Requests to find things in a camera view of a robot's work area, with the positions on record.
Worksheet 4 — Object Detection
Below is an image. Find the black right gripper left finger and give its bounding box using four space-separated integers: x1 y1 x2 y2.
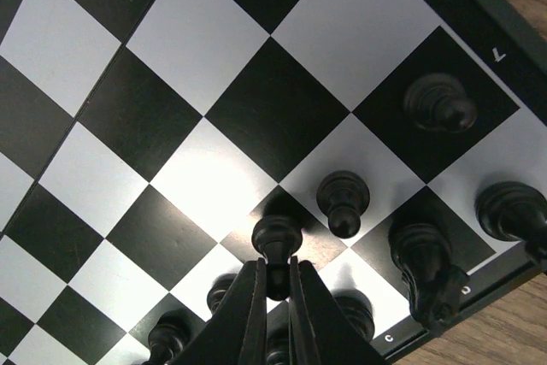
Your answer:
173 258 267 365

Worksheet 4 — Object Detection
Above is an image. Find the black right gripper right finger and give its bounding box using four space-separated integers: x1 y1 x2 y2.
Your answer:
289 256 387 364

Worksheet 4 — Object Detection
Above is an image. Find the black pawn being placed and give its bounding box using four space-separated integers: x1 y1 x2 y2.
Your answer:
251 215 303 301

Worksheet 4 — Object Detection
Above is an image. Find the black piece bottom board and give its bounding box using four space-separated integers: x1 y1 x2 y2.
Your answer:
266 329 291 365

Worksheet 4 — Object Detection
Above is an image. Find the black piece board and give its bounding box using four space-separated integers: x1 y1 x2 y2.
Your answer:
266 329 291 365
333 289 375 342
207 274 237 315

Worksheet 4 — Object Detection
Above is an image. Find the black piece right board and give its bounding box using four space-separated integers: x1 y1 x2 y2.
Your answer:
333 289 375 342

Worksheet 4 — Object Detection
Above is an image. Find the black piece middle board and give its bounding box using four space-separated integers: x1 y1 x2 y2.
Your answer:
207 274 237 315

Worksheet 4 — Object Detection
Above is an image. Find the black knight on board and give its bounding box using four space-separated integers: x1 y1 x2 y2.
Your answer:
389 222 469 336

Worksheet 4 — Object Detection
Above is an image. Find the black rook on board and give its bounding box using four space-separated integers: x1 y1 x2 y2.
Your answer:
474 181 546 271

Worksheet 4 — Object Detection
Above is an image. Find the black pawn white square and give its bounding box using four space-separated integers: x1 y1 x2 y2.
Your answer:
316 170 370 239

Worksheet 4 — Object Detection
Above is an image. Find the black white chessboard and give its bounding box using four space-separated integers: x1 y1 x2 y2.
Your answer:
1 0 546 364

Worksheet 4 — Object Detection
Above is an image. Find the black pawn corner square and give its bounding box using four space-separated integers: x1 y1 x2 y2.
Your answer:
403 73 478 133

